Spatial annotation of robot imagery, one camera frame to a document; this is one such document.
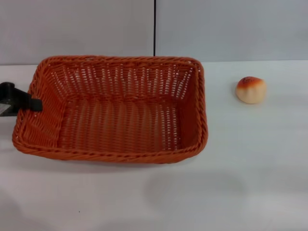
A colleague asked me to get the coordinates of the orange woven plastic basket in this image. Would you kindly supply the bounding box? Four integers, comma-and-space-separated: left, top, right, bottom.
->
12, 55, 209, 165

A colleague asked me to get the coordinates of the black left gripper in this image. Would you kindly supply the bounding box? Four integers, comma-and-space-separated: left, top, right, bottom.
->
0, 81, 43, 118

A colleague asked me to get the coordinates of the round browned bread bun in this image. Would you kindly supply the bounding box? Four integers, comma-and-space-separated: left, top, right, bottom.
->
235, 76, 267, 105

